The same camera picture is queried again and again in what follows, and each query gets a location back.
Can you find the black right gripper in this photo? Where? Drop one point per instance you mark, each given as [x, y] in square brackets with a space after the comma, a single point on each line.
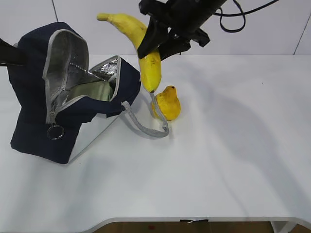
[175, 17]

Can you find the green lid glass container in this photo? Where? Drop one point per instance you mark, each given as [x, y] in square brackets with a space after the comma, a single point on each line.
[96, 90]

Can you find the black tape on table edge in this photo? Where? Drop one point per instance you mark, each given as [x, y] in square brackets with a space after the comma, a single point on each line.
[191, 221]

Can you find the navy blue lunch bag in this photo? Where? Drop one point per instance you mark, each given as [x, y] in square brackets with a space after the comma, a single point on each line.
[50, 124]

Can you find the yellow toy pear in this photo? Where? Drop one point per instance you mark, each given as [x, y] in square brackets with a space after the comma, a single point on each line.
[169, 103]

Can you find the yellow banana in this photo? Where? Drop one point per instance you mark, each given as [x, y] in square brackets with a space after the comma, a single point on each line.
[149, 61]

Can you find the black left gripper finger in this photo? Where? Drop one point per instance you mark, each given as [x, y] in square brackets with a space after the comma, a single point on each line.
[10, 55]

